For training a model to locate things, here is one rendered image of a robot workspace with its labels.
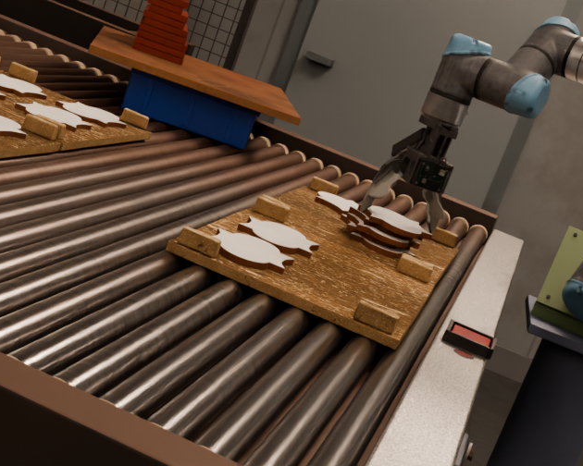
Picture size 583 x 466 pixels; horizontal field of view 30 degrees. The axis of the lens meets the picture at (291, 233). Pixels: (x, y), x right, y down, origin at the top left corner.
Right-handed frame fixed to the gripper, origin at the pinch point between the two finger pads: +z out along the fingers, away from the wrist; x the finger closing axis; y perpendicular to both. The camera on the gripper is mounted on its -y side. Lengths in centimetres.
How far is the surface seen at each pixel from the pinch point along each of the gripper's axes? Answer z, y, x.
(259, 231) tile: 4.0, 20.6, -29.4
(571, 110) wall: -22, -251, 163
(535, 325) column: 12.0, -2.6, 36.9
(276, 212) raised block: 3.8, 4.2, -23.1
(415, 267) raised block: 3.4, 16.3, -0.4
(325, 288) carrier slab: 5.1, 38.3, -22.4
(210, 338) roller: 7, 67, -44
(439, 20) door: -38, -275, 100
